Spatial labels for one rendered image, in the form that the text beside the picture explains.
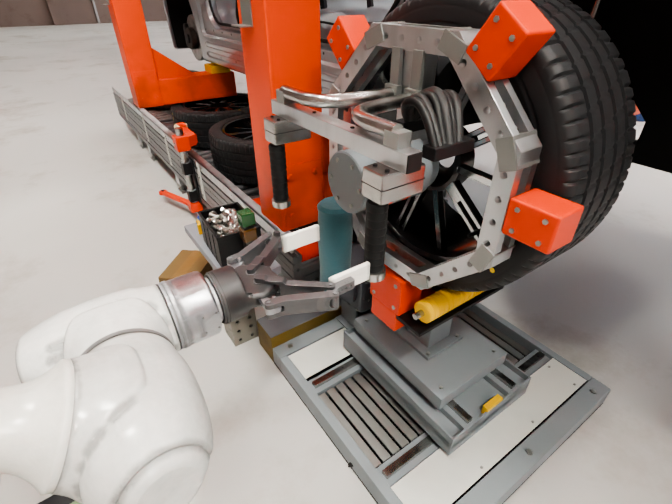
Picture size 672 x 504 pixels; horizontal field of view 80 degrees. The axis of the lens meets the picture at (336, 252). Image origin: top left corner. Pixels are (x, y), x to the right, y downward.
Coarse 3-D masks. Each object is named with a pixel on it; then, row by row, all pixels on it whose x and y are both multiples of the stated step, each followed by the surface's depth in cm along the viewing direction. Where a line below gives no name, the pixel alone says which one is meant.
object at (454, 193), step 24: (384, 72) 95; (480, 144) 81; (456, 168) 88; (432, 192) 96; (456, 192) 90; (408, 216) 106; (432, 216) 116; (456, 216) 117; (480, 216) 88; (408, 240) 107; (432, 240) 107; (456, 240) 106
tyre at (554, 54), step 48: (432, 0) 77; (480, 0) 69; (576, 48) 67; (528, 96) 68; (576, 96) 64; (624, 96) 72; (576, 144) 65; (624, 144) 73; (576, 192) 68; (576, 240) 83; (480, 288) 90
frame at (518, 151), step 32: (384, 32) 78; (416, 32) 72; (448, 32) 66; (352, 64) 89; (480, 96) 66; (512, 96) 66; (512, 128) 64; (512, 160) 64; (512, 192) 67; (416, 256) 100; (480, 256) 76
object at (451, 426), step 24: (360, 336) 142; (360, 360) 137; (384, 360) 133; (384, 384) 129; (408, 384) 125; (480, 384) 125; (504, 384) 122; (528, 384) 126; (408, 408) 121; (432, 408) 118; (456, 408) 114; (480, 408) 118; (504, 408) 122; (432, 432) 114; (456, 432) 111
